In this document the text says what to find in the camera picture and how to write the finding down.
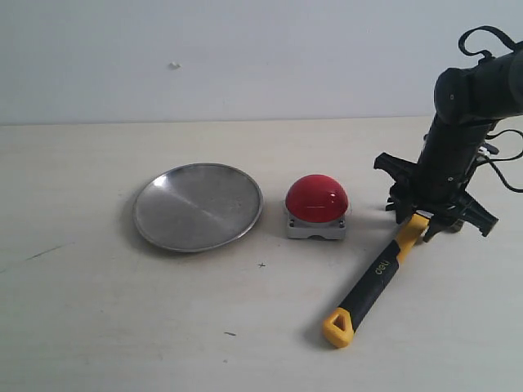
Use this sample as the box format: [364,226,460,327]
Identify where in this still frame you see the round stainless steel plate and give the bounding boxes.
[132,163,264,253]

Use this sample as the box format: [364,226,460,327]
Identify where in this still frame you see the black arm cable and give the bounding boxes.
[457,25,523,192]

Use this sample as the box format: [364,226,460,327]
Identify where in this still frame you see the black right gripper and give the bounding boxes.
[373,118,498,243]

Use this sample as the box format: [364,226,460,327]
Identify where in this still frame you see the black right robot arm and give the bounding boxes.
[373,46,522,242]

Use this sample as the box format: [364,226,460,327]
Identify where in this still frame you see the yellow black claw hammer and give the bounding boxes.
[322,212,429,349]

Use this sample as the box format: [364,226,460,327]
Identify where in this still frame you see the red dome push button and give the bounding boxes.
[284,174,351,240]

